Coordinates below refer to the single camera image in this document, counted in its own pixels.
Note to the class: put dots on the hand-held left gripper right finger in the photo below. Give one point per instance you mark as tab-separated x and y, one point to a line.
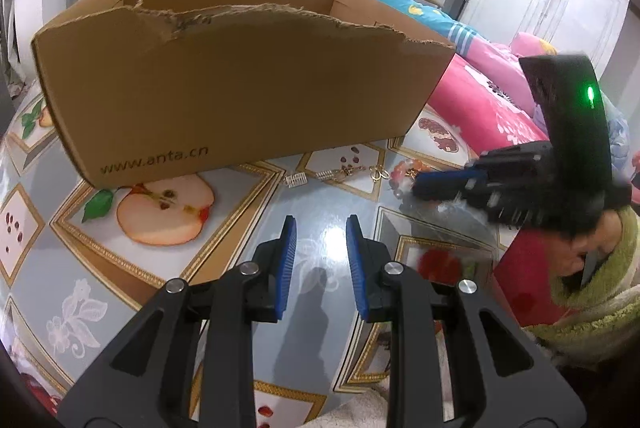
354	268

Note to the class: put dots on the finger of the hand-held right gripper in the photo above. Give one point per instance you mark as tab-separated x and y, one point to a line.
442	183

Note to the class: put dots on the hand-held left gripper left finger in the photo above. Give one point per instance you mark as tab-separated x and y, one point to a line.
289	268

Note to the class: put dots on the small gold earring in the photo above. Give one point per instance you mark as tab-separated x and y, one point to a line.
346	171
378	172

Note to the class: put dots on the small silver earring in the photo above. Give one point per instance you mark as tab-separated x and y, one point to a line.
295	179
326	174

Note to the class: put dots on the brown cardboard box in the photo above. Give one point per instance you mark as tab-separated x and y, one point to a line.
225	83

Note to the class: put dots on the person's right hand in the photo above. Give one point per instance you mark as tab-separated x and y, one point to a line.
567	258

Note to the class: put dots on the lilac cloth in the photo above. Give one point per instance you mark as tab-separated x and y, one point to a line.
617	128

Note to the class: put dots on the pink floral blanket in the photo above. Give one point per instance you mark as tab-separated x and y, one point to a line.
480	103

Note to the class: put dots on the pink pillow yellow print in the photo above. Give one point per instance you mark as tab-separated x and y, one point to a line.
530	46

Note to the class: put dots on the red clothing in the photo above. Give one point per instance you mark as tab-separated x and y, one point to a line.
525	278

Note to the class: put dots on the white fluffy cloth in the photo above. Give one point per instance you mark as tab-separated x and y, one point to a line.
350	410

